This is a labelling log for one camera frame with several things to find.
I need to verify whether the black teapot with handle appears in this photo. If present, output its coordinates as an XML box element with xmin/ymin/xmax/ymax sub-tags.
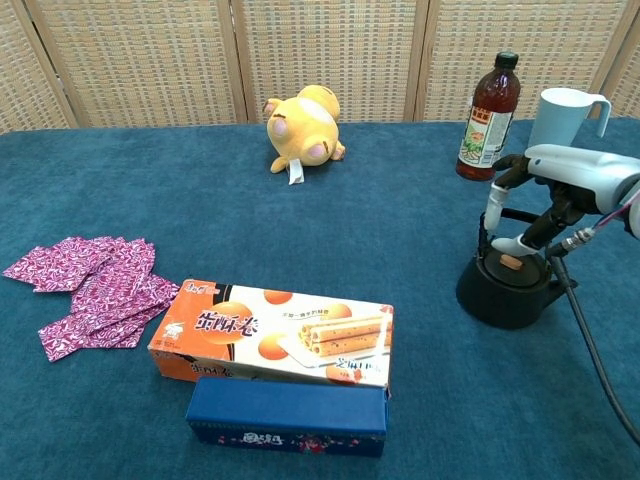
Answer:
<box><xmin>455</xmin><ymin>207</ymin><xmax>580</xmax><ymax>330</ymax></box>

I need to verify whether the brown bottle with label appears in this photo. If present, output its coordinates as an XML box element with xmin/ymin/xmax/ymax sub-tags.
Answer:
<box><xmin>455</xmin><ymin>50</ymin><xmax>522</xmax><ymax>183</ymax></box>

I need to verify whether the black kettle lid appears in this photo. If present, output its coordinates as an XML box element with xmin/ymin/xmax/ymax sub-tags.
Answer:
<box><xmin>480</xmin><ymin>251</ymin><xmax>545</xmax><ymax>283</ymax></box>

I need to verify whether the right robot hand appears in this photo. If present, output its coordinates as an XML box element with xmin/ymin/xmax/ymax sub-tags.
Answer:
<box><xmin>482</xmin><ymin>143</ymin><xmax>640</xmax><ymax>258</ymax></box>

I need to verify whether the light blue plastic mug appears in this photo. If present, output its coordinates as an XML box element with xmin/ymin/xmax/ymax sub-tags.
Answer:
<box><xmin>527</xmin><ymin>87</ymin><xmax>613</xmax><ymax>151</ymax></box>

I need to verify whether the orange egg roll box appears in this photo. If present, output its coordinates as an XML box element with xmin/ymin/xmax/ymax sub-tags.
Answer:
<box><xmin>147</xmin><ymin>278</ymin><xmax>396</xmax><ymax>392</ymax></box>

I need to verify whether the purple patterned sachet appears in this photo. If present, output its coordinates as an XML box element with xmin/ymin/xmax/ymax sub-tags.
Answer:
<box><xmin>72</xmin><ymin>272</ymin><xmax>181</xmax><ymax>337</ymax></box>
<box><xmin>69</xmin><ymin>237</ymin><xmax>157</xmax><ymax>315</ymax></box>
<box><xmin>37</xmin><ymin>300</ymin><xmax>171</xmax><ymax>363</ymax></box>
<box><xmin>1</xmin><ymin>236</ymin><xmax>119</xmax><ymax>294</ymax></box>

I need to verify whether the yellow plush toy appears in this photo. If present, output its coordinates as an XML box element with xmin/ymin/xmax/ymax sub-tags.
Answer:
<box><xmin>264</xmin><ymin>84</ymin><xmax>347</xmax><ymax>187</ymax></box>

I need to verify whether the dark blue rectangular box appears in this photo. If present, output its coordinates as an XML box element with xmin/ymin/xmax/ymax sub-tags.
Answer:
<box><xmin>185</xmin><ymin>376</ymin><xmax>391</xmax><ymax>458</ymax></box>

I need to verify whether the blue table cloth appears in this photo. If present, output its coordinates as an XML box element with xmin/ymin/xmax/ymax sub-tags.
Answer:
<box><xmin>0</xmin><ymin>117</ymin><xmax>640</xmax><ymax>480</ymax></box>

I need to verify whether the black cable with connector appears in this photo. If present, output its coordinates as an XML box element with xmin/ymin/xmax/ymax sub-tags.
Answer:
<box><xmin>546</xmin><ymin>189</ymin><xmax>640</xmax><ymax>448</ymax></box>

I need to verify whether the woven folding screen panel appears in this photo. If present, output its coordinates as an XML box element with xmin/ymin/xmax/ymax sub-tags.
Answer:
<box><xmin>229</xmin><ymin>0</ymin><xmax>431</xmax><ymax>124</ymax></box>
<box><xmin>599</xmin><ymin>27</ymin><xmax>640</xmax><ymax>120</ymax></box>
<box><xmin>23</xmin><ymin>0</ymin><xmax>249</xmax><ymax>129</ymax></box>
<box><xmin>413</xmin><ymin>0</ymin><xmax>640</xmax><ymax>123</ymax></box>
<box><xmin>0</xmin><ymin>0</ymin><xmax>79</xmax><ymax>135</ymax></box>

